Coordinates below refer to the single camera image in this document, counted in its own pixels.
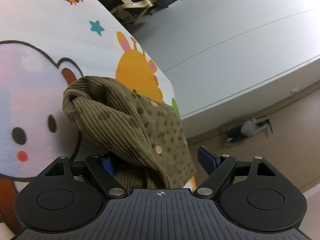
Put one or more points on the grey handheld vacuum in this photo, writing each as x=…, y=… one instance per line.
x=248, y=129

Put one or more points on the white wardrobe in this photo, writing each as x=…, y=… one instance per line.
x=215, y=50

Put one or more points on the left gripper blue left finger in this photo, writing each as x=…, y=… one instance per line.
x=108, y=166

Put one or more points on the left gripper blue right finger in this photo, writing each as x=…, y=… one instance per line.
x=208, y=160

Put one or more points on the cartoon animal play mat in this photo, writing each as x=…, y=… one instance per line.
x=45, y=46

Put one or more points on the brown corduroy dotted garment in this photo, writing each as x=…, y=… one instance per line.
x=145, y=138

